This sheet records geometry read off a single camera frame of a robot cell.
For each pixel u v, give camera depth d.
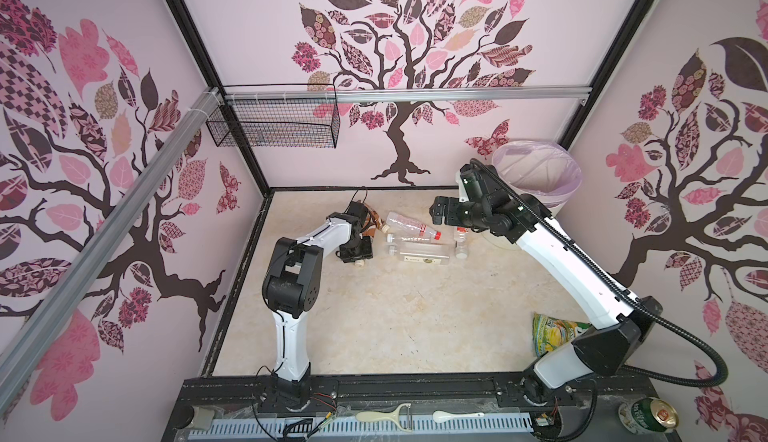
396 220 1.04
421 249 0.98
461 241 1.02
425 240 1.01
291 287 0.53
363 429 0.70
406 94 0.94
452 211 0.65
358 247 0.85
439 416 0.71
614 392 0.74
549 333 0.81
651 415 0.62
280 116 0.95
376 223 1.05
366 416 0.71
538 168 0.98
